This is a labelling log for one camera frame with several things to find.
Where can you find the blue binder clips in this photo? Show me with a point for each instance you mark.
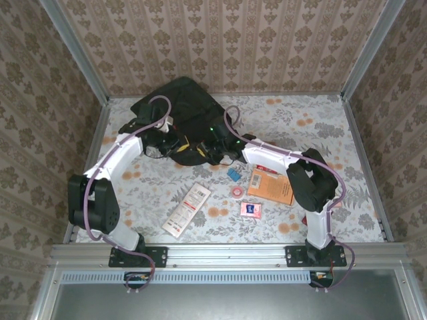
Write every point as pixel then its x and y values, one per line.
pixel 234 175

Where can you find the black backpack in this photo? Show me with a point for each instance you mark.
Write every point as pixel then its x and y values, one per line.
pixel 193 110

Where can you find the pink tape roll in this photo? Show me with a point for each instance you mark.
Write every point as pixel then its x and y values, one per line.
pixel 237 192

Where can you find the red notebook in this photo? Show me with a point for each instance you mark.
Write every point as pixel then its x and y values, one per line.
pixel 267 168

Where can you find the white red package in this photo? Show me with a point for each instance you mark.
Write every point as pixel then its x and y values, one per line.
pixel 187 210

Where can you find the orange book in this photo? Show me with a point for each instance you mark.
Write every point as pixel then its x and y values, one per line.
pixel 270 188

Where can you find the pink white small packet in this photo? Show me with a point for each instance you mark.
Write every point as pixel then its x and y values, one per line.
pixel 251 210

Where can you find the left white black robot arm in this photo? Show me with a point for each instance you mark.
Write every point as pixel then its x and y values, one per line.
pixel 116 160

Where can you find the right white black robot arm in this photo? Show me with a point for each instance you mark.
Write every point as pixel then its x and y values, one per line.
pixel 313 186

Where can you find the grey metal panel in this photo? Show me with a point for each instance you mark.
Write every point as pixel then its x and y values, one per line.
pixel 227 301

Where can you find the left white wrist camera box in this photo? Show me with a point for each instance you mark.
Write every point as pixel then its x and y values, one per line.
pixel 165 123

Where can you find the aluminium table side rail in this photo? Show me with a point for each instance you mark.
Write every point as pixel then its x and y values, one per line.
pixel 96 146
pixel 363 156

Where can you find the aluminium mounting rail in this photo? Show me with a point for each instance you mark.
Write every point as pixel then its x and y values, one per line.
pixel 227 255

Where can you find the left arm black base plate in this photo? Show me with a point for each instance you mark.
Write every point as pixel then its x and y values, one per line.
pixel 156 256

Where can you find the aluminium frame post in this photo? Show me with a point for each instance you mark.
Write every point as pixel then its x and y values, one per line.
pixel 372 50
pixel 75 50

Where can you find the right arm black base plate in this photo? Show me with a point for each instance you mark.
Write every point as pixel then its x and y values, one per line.
pixel 295 256

